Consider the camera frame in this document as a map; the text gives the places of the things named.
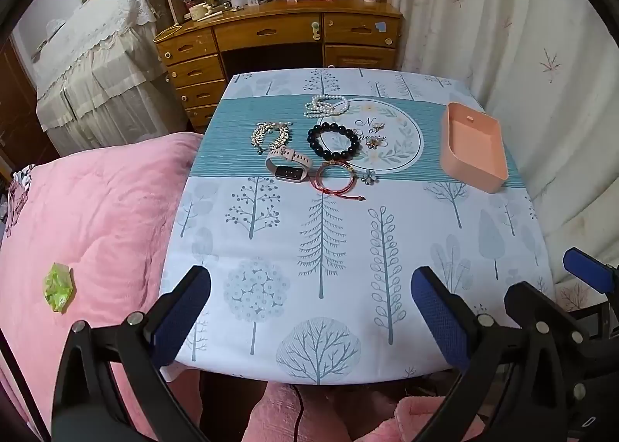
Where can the cream mug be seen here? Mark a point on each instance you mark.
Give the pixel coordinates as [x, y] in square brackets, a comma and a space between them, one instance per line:
[198, 12]

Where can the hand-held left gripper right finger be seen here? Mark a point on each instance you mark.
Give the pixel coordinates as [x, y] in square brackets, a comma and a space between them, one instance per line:
[440, 321]

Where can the pink smartwatch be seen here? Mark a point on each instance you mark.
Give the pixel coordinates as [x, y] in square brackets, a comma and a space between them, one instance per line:
[292, 173]

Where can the yellow hoop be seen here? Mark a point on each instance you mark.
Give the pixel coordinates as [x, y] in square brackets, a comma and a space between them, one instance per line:
[164, 33]

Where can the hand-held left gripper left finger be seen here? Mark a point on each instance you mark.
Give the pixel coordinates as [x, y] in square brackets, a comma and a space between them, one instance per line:
[183, 309]

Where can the pink plastic tray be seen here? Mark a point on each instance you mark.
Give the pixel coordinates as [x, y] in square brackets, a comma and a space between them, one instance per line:
[476, 142]

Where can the brown wooden door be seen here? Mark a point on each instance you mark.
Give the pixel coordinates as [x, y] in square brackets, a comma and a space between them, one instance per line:
[19, 108]

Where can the grey flower brooch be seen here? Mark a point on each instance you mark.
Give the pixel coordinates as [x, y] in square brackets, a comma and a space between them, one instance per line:
[370, 177]

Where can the pink fleece cloth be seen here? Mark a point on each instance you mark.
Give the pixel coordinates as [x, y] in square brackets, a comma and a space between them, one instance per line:
[387, 418]

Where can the floral cloth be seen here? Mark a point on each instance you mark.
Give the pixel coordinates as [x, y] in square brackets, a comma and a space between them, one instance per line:
[19, 190]

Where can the white lace cover cloth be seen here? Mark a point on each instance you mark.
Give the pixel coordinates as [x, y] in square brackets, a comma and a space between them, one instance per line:
[96, 74]

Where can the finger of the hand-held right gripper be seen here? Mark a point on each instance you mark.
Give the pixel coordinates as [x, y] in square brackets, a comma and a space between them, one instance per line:
[587, 270]
[527, 301]

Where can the white leaf print curtain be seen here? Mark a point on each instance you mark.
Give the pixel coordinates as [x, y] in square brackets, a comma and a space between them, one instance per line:
[508, 60]

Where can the wooden desk with drawers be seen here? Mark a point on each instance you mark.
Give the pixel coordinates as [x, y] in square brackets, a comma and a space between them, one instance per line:
[271, 31]

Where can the green wrapper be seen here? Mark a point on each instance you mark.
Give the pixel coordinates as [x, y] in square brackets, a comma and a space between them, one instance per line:
[59, 287]

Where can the tree print tablecloth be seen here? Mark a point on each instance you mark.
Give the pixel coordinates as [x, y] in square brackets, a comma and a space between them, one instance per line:
[338, 277]

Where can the pink blanket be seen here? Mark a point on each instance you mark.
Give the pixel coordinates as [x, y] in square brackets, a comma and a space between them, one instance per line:
[96, 229]

